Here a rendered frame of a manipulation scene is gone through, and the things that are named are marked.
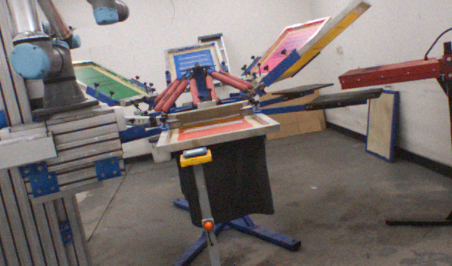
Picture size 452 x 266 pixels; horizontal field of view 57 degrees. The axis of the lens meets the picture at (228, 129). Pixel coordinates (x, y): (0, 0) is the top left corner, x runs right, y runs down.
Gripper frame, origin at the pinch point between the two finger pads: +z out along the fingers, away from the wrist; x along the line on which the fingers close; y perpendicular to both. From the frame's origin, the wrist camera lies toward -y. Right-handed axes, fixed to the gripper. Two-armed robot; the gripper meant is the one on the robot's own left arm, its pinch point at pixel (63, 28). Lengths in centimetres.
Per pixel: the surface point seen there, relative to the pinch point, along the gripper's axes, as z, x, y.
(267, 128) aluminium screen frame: -63, 117, 54
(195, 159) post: -91, 86, 62
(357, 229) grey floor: 28, 185, 144
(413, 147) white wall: 158, 278, 114
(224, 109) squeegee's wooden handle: -7, 95, 51
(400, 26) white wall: 159, 261, -5
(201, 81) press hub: 74, 75, 38
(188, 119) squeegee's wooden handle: -10, 74, 56
